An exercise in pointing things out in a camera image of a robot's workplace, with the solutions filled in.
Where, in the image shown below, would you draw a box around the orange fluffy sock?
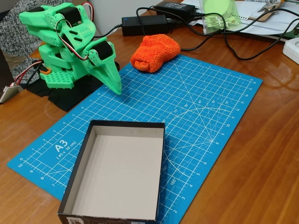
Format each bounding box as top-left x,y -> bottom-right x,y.
130,34 -> 182,74

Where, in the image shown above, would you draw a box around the large black power adapter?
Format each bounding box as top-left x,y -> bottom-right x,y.
121,14 -> 171,37

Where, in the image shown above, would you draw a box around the blue A3 cutting mat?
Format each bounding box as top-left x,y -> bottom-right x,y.
6,55 -> 264,224

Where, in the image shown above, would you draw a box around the slim black power adapter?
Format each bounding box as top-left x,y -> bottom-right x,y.
154,1 -> 196,14

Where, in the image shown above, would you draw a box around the grey speckled knit fabric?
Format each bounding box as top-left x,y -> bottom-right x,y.
0,0 -> 56,81

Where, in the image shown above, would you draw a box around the black cardboard box white inside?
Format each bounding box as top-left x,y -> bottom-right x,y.
57,119 -> 166,224

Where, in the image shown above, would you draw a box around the silver flat controller board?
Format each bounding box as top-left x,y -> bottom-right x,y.
0,85 -> 21,105

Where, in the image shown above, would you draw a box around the green clear plastic cup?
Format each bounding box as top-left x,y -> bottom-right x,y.
201,0 -> 242,35

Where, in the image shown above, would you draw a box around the white paper sheets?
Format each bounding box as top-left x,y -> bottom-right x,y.
181,0 -> 299,39

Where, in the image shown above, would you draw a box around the brown cardboard clipboard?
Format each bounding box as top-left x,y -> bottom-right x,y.
248,8 -> 278,22

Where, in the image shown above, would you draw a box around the metal binder clip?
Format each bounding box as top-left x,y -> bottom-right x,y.
256,0 -> 285,13

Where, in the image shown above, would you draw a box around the white plastic device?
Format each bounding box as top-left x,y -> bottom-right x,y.
282,37 -> 299,66

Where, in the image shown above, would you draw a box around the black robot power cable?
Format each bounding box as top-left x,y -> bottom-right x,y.
93,24 -> 123,38

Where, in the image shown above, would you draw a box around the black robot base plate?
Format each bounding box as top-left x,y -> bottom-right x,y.
25,62 -> 121,112

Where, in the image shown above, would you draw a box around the black looped adapter cable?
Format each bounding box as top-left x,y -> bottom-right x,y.
135,6 -> 157,18

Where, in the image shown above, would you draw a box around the long black power cable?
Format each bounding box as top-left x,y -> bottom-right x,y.
195,9 -> 299,61
181,8 -> 299,51

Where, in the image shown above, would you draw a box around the red and black wire bundle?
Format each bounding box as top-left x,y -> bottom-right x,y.
13,59 -> 46,87

